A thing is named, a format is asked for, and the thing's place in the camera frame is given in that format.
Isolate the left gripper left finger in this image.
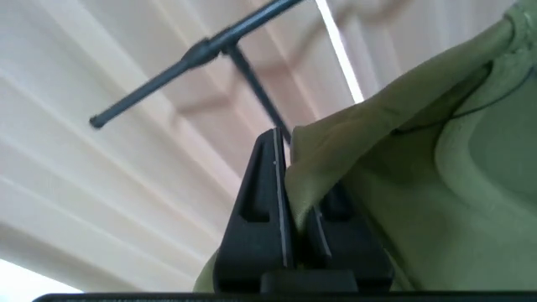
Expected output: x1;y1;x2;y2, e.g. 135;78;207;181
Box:
212;128;295;294

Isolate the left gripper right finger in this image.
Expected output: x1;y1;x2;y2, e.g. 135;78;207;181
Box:
300;184;395;294

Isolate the green printed T-shirt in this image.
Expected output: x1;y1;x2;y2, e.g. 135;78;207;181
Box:
192;0;537;293

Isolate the black clothes rack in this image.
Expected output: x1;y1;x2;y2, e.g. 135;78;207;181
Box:
88;0;305;146

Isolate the beige curtain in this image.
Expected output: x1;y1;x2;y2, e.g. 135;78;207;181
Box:
0;0;517;293

